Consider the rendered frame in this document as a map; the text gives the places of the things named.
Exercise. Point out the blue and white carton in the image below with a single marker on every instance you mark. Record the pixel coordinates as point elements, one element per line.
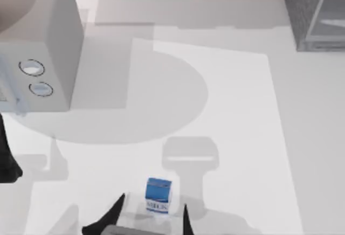
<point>158,192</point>

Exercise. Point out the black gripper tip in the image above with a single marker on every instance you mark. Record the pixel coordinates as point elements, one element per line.
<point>8,165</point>

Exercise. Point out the small microwave knob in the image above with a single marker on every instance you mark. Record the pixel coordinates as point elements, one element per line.
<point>40,89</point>

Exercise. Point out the large microwave knob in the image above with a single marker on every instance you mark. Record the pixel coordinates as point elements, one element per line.
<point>31,68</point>

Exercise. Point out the pale microwave oven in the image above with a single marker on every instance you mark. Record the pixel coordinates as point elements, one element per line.
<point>54,30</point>

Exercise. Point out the grey cabinet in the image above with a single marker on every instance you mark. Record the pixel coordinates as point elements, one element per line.
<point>299,16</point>

